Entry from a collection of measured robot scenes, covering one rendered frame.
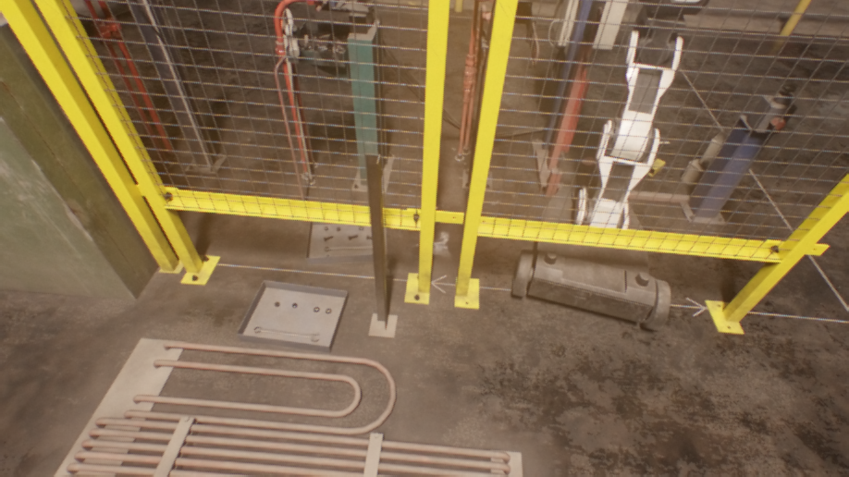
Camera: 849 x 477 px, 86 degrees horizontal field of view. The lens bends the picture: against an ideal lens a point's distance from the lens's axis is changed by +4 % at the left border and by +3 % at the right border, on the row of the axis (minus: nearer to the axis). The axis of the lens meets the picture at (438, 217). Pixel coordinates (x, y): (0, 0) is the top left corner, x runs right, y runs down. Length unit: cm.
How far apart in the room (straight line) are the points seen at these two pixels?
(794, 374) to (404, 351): 149
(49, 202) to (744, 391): 246
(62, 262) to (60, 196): 38
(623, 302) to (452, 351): 69
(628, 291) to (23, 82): 204
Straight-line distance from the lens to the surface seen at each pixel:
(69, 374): 210
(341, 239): 214
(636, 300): 190
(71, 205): 187
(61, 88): 174
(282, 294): 199
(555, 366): 184
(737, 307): 221
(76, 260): 210
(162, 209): 192
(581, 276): 187
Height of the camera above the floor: 157
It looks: 45 degrees down
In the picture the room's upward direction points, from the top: 4 degrees clockwise
